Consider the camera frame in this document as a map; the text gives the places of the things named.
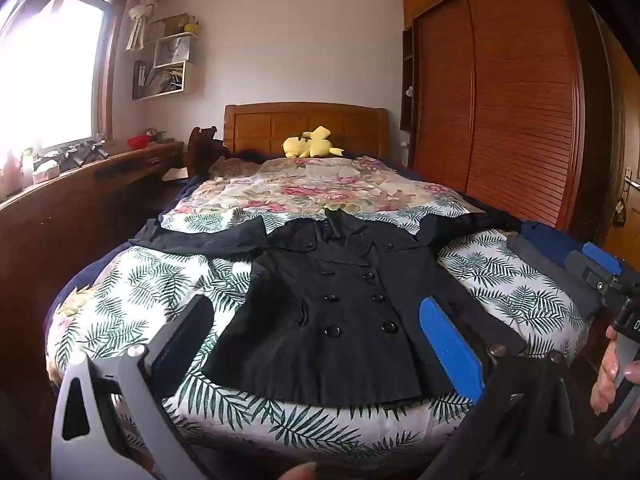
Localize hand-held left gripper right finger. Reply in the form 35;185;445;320
419;296;576;480

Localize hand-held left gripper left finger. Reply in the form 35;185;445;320
50;294;217;480

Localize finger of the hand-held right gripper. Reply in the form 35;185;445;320
564;250;609;292
580;241;624;277

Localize black button coat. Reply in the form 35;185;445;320
129;207;529;409

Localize grey folded clothes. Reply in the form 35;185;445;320
505;230;604;319

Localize blue folded clothes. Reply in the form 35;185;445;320
520;219;587;252

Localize person's right hand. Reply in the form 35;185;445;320
590;326;640;416

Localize person's left hand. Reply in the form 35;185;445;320
279;461;319;480

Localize bed with leaf-print bedding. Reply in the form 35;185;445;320
47;205;594;462

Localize wooden door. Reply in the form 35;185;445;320
582;10;640;271

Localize wooden desk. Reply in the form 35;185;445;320
0;139;186;376

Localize wooden slatted wardrobe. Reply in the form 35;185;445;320
399;0;587;232

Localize wooden chair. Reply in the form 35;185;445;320
186;125;232;179

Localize floral quilt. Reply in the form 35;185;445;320
172;155;483;235

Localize black tools on desk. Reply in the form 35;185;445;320
54;140;109;167

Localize white tissue box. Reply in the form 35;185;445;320
32;159;62;184

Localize wooden headboard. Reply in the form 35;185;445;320
223;102;390;159

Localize yellow plush toy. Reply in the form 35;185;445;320
282;125;346;159

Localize window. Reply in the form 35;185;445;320
0;0;123;153

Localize tied cream curtain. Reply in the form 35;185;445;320
125;0;170;52

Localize white wall shelf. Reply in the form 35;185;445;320
131;31;197;101

